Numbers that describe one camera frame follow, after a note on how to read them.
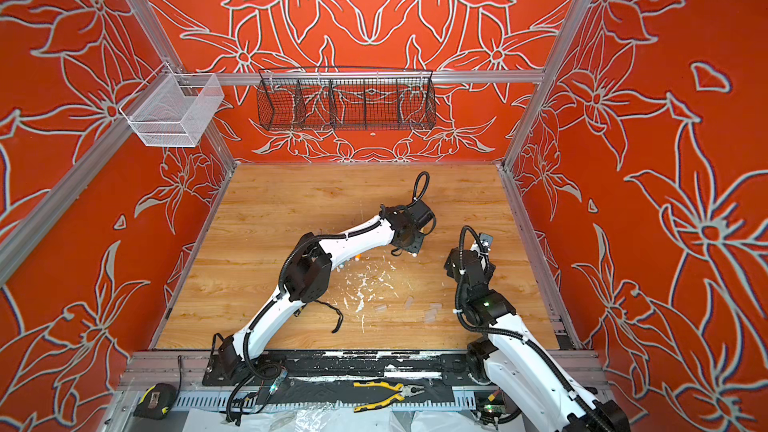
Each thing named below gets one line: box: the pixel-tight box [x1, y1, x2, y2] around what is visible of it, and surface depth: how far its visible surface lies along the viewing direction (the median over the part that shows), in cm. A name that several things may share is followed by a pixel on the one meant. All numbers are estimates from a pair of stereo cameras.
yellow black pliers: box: [353, 381, 425, 413], surface depth 71 cm
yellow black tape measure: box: [133, 383, 177, 420], surface depth 69 cm
